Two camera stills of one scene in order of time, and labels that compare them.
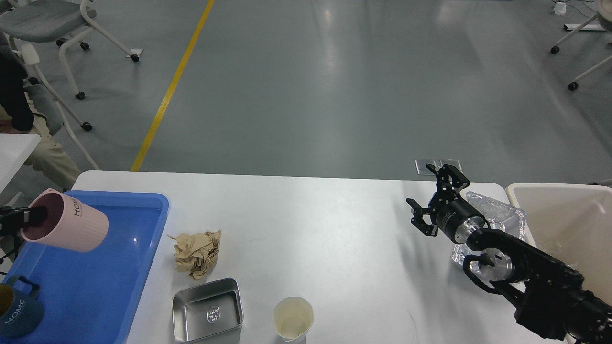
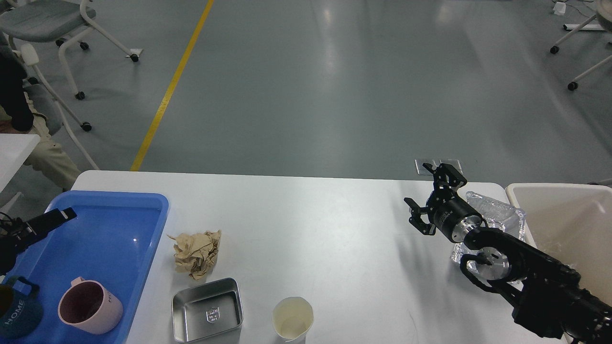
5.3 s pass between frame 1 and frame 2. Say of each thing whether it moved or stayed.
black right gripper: stayed
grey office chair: stayed
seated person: stayed
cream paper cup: stayed
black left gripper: moved
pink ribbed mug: moved
